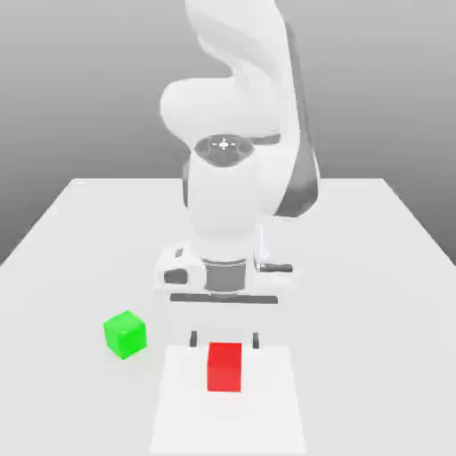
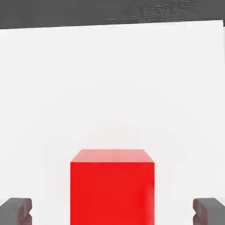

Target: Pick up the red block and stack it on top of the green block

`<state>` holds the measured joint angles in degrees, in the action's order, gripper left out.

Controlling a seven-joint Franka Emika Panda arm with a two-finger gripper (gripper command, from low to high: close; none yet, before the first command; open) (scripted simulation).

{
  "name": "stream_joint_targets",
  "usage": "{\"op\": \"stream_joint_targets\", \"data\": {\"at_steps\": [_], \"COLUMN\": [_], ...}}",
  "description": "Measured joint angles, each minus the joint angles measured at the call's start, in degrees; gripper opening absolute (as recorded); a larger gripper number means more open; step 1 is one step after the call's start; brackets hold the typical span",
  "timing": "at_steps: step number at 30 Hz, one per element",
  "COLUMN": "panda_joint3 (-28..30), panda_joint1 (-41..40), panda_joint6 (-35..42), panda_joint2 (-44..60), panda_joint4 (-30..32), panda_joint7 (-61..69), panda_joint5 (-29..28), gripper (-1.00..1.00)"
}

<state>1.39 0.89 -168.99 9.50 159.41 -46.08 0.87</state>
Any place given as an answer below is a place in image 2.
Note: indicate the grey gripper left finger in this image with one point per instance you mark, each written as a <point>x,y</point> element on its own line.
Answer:
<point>14,211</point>

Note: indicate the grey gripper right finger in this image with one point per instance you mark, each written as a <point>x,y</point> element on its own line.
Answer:
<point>211,211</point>

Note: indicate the small red cube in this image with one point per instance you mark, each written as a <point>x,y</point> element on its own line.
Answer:
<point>112,191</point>

